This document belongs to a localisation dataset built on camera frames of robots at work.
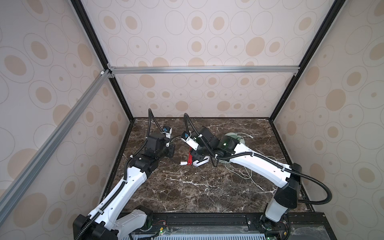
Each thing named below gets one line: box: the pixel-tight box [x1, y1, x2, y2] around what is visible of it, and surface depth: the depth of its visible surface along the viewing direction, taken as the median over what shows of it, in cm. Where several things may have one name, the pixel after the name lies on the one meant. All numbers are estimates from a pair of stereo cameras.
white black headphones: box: [179, 151, 211, 167], surface depth 74 cm
